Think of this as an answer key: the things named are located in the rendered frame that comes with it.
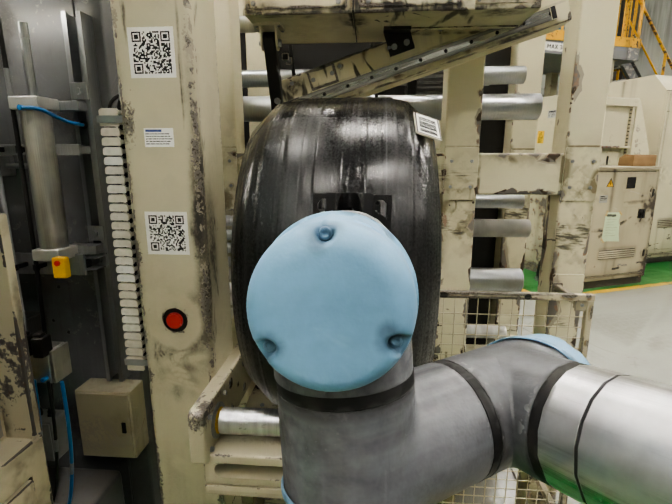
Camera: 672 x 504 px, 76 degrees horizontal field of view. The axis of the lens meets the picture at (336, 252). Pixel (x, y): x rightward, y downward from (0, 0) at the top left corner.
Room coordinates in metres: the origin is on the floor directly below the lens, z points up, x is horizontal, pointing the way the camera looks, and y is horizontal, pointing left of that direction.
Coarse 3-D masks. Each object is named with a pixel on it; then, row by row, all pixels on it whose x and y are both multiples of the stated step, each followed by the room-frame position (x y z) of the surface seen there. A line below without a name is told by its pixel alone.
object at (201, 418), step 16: (224, 368) 0.77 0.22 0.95; (240, 368) 0.82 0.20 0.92; (208, 384) 0.71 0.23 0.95; (224, 384) 0.72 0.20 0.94; (240, 384) 0.81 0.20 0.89; (208, 400) 0.66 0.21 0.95; (224, 400) 0.71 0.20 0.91; (240, 400) 0.80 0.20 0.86; (192, 416) 0.62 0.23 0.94; (208, 416) 0.63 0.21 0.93; (192, 432) 0.62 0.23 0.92; (208, 432) 0.63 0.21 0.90; (192, 448) 0.62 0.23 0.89; (208, 448) 0.63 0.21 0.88
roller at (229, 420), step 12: (228, 408) 0.68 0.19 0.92; (240, 408) 0.68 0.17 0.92; (252, 408) 0.68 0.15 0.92; (264, 408) 0.68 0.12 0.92; (216, 420) 0.66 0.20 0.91; (228, 420) 0.65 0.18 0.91; (240, 420) 0.65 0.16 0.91; (252, 420) 0.65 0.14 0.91; (264, 420) 0.65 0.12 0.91; (276, 420) 0.65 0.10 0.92; (216, 432) 0.66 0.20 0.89; (228, 432) 0.65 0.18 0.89; (240, 432) 0.65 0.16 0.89; (252, 432) 0.65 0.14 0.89; (264, 432) 0.65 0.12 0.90; (276, 432) 0.65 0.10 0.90
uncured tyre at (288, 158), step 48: (288, 144) 0.61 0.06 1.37; (336, 144) 0.60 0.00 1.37; (384, 144) 0.60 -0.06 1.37; (432, 144) 0.64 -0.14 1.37; (240, 192) 0.60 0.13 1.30; (288, 192) 0.56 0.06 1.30; (384, 192) 0.55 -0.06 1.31; (432, 192) 0.58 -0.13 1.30; (240, 240) 0.56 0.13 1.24; (432, 240) 0.55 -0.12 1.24; (240, 288) 0.55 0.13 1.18; (432, 288) 0.54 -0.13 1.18; (240, 336) 0.57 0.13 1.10; (432, 336) 0.55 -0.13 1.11
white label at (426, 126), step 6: (414, 114) 0.66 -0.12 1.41; (420, 114) 0.67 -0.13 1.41; (414, 120) 0.65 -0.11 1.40; (420, 120) 0.65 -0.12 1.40; (426, 120) 0.66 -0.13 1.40; (432, 120) 0.67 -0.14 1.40; (420, 126) 0.64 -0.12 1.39; (426, 126) 0.64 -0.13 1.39; (432, 126) 0.65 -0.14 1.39; (438, 126) 0.66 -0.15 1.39; (420, 132) 0.62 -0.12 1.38; (426, 132) 0.63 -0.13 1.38; (432, 132) 0.63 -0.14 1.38; (438, 132) 0.64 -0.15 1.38; (432, 138) 0.62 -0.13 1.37; (438, 138) 0.63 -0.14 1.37
